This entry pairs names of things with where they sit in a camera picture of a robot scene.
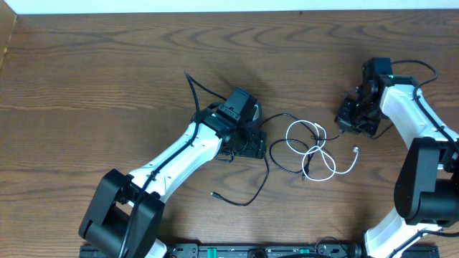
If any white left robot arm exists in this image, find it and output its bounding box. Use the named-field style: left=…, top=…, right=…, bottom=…
left=78, top=88, right=266, bottom=257

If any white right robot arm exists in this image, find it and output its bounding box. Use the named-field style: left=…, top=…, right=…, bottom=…
left=335, top=57, right=458, bottom=257

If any white USB cable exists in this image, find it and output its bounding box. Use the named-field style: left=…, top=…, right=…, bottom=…
left=285, top=120, right=360, bottom=182

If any black USB cable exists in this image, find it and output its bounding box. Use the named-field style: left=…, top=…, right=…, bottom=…
left=256, top=113, right=345, bottom=181
left=210, top=156, right=270, bottom=207

